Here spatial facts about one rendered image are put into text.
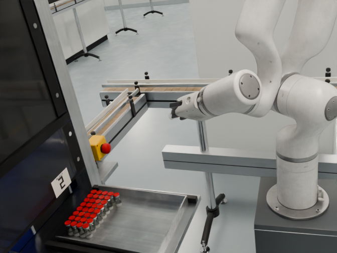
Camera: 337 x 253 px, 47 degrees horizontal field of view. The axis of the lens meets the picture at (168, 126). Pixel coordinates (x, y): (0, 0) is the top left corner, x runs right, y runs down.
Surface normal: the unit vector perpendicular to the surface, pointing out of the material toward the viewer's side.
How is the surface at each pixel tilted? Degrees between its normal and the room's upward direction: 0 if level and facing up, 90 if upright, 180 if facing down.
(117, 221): 0
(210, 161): 90
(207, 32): 90
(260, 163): 90
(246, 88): 63
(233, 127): 90
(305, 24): 72
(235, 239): 0
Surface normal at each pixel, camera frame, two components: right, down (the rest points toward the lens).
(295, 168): -0.36, 0.48
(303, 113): -0.76, 0.31
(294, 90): -0.72, -0.33
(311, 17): -0.46, 0.21
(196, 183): -0.16, -0.87
